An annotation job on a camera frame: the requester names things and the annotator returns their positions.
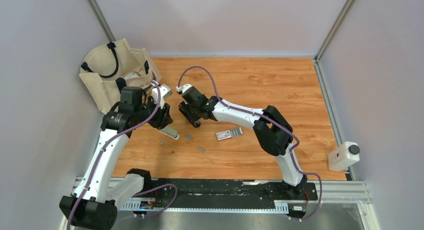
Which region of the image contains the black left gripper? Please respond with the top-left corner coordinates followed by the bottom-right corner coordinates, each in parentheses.
top-left (134, 95), bottom-right (174, 130)

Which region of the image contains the black large stapler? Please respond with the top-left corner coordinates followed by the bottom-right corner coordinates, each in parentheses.
top-left (178, 101), bottom-right (201, 128)

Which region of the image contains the long staple strip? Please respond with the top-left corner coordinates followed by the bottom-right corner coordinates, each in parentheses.
top-left (184, 134), bottom-right (193, 140)

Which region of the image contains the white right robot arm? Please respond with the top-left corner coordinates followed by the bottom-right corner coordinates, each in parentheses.
top-left (176, 84), bottom-right (308, 200)

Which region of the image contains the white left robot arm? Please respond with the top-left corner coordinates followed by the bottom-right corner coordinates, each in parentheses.
top-left (59, 82), bottom-right (173, 230)

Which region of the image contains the beige canvas tote bag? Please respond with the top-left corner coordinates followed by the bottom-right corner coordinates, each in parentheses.
top-left (79, 38), bottom-right (162, 114)

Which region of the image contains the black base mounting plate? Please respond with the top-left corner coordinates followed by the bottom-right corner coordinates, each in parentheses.
top-left (132, 178), bottom-right (319, 218)

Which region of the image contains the white box with black knob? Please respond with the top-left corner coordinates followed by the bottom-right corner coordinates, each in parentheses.
top-left (327, 141), bottom-right (361, 172)

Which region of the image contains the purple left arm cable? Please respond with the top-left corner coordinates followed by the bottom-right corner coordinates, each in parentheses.
top-left (66, 80), bottom-right (179, 230)

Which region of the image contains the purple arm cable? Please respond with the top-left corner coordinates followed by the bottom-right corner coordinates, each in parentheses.
top-left (66, 80), bottom-right (179, 230)
top-left (177, 66), bottom-right (324, 222)

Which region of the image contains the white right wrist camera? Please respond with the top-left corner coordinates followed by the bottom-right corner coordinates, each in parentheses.
top-left (176, 83), bottom-right (192, 95)

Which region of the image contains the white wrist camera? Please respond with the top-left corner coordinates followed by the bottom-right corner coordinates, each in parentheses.
top-left (176, 83), bottom-right (192, 95)
top-left (151, 84), bottom-right (172, 109)

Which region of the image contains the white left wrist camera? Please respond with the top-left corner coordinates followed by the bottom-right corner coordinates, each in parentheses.
top-left (151, 84), bottom-right (172, 109)

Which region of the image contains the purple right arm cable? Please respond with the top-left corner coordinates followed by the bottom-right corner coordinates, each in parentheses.
top-left (177, 66), bottom-right (324, 222)

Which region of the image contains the aluminium frame rail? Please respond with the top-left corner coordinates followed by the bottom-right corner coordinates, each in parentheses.
top-left (71, 176), bottom-right (372, 214)

